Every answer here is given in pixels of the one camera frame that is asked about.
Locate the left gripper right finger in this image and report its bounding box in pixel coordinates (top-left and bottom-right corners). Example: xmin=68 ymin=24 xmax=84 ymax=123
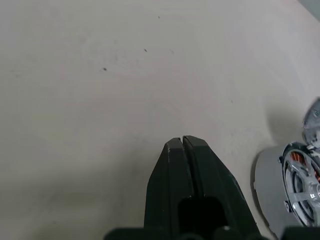
xmin=183 ymin=135 xmax=259 ymax=235

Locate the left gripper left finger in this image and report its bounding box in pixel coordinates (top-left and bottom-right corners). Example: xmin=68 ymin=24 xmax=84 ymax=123
xmin=143 ymin=136 xmax=195 ymax=232

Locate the motor stator with copper windings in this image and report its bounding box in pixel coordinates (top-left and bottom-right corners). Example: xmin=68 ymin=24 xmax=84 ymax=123
xmin=253 ymin=141 xmax=320 ymax=235

